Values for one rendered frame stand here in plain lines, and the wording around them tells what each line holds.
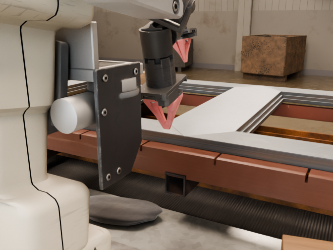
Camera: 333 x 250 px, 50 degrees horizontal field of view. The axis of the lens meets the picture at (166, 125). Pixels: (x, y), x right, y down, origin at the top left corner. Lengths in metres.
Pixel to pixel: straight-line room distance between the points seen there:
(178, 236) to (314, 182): 0.28
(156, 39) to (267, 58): 6.36
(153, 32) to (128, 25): 9.11
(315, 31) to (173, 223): 7.46
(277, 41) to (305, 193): 6.21
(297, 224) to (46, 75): 0.85
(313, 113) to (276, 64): 5.54
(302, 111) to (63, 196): 1.07
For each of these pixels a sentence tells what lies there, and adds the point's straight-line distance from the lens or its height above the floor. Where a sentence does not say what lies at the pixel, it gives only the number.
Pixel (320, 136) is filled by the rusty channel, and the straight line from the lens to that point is 1.36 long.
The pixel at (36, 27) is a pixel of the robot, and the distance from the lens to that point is 0.44.
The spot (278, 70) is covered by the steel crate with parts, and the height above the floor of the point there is 0.23.
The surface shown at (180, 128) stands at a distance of 0.88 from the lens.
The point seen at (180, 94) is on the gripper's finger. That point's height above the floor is 0.97.
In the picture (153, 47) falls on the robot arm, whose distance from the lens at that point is 0.64.
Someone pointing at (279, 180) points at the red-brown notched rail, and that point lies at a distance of 0.73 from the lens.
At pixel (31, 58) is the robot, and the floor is 1.06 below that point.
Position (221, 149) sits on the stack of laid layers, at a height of 0.83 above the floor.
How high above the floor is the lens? 1.10
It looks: 16 degrees down
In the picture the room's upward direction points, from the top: straight up
